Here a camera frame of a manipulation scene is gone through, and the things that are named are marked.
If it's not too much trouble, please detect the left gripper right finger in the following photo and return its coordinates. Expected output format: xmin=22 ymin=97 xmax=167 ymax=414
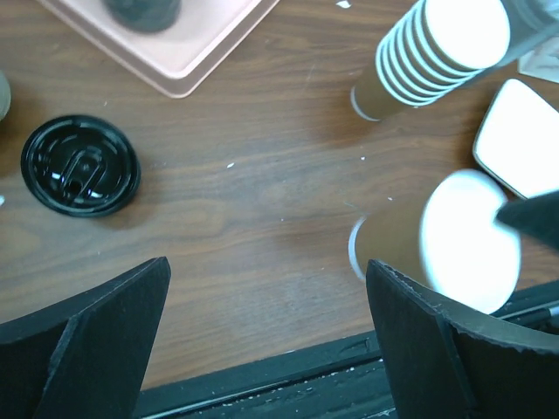
xmin=366 ymin=260 xmax=558 ymax=418

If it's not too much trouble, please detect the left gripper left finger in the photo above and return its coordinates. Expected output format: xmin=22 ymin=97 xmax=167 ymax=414
xmin=1 ymin=257 xmax=170 ymax=418

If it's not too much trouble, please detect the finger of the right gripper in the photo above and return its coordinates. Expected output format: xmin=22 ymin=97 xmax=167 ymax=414
xmin=495 ymin=190 xmax=559 ymax=251

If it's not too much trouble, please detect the brown paper coffee cup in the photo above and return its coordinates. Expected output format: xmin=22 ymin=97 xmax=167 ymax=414
xmin=348 ymin=169 xmax=521 ymax=314

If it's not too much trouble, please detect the cream bear paper bag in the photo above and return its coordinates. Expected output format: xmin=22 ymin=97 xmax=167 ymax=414
xmin=518 ymin=36 xmax=559 ymax=84

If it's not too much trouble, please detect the white rectangular tray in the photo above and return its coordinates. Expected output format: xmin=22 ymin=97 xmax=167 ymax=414
xmin=473 ymin=79 xmax=558 ymax=198

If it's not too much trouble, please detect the stack of black lids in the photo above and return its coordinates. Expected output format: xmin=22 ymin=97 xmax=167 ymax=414
xmin=20 ymin=114 xmax=141 ymax=218

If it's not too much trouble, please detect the grey straw holder cup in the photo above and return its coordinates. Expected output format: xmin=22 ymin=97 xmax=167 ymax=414
xmin=500 ymin=0 xmax=558 ymax=65

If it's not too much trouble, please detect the stack of paper cups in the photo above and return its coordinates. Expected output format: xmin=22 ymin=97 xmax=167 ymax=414
xmin=350 ymin=1 xmax=511 ymax=121

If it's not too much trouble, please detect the salmon pink tray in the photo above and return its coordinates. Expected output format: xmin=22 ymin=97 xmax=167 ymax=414
xmin=41 ymin=0 xmax=277 ymax=99

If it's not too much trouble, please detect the dark green mug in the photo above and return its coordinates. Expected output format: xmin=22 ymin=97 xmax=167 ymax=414
xmin=102 ymin=0 xmax=182 ymax=33

